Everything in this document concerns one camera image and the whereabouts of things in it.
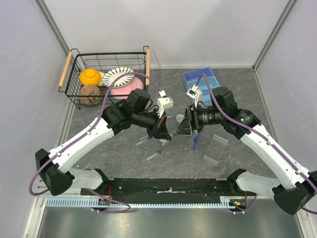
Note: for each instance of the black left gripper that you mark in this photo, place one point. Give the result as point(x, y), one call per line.
point(162, 132)

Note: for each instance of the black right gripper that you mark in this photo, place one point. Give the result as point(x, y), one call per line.
point(190, 121)

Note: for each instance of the blue capped test tube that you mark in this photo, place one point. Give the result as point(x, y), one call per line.
point(143, 140)

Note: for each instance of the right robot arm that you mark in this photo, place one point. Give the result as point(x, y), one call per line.
point(294, 185)

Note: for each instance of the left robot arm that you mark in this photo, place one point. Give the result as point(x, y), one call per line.
point(55, 166)

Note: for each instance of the small white cup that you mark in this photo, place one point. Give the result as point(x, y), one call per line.
point(179, 118)

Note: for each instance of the light blue front bin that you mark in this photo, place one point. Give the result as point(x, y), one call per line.
point(205, 101)

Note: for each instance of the clear acrylic tube rack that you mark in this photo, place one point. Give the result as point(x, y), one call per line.
point(215, 149)

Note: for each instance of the pink plate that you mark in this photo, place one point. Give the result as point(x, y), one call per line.
point(124, 91)

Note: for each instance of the striped white plate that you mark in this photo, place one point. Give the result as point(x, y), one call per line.
point(125, 75)

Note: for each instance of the brown ceramic bowl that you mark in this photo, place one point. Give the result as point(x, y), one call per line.
point(90, 95)

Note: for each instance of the cream bowl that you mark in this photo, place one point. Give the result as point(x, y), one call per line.
point(101, 81)

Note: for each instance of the yellow bowl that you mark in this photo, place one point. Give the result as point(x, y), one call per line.
point(90, 76)

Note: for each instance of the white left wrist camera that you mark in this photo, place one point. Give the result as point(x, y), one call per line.
point(164, 103)

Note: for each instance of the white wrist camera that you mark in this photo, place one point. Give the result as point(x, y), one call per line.
point(195, 94)
point(164, 103)

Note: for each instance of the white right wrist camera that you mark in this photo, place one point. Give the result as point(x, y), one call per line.
point(195, 94)

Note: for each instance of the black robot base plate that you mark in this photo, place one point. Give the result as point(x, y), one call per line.
point(169, 190)

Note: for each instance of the light blue cable duct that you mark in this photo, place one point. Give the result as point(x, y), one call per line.
point(93, 202)

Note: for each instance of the black wire basket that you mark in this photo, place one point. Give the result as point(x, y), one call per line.
point(70, 83)

